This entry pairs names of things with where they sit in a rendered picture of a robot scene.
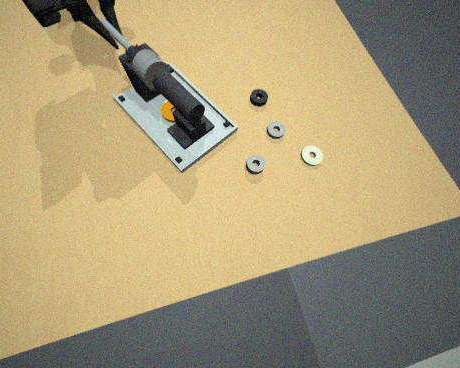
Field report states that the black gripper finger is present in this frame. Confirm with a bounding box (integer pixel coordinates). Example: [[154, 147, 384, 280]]
[[99, 0, 122, 35], [68, 0, 119, 49]]

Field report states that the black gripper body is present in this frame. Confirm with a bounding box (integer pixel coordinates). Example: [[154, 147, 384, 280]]
[[22, 0, 79, 27]]

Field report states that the white flat washer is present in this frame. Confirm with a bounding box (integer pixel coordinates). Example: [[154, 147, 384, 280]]
[[301, 146, 323, 166]]

